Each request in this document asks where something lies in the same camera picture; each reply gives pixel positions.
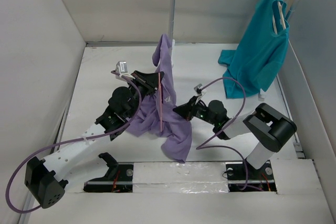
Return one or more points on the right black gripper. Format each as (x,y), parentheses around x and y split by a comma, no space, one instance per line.
(187,110)

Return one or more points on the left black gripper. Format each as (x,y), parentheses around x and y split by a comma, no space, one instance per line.
(149,82)

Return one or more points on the pink wire hanger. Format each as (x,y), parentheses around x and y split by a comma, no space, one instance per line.
(160,102)

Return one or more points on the purple t-shirt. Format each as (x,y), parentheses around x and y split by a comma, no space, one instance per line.
(176,130)

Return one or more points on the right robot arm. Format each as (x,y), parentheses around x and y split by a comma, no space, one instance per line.
(271,128)

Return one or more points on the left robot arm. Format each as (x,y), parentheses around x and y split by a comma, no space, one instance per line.
(48,177)

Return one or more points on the teal t-shirt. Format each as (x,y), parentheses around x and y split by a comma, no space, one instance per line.
(254,64)

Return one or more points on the wooden hanger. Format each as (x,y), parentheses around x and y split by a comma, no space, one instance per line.
(278,20)

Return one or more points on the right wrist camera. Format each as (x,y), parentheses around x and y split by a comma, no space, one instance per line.
(200,91)

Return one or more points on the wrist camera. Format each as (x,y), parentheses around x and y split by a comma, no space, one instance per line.
(121,68)
(200,91)

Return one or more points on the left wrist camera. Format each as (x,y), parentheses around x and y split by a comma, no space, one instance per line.
(121,68)

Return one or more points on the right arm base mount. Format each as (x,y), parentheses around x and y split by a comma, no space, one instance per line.
(253,180)

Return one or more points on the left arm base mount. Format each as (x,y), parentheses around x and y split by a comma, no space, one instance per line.
(117,179)

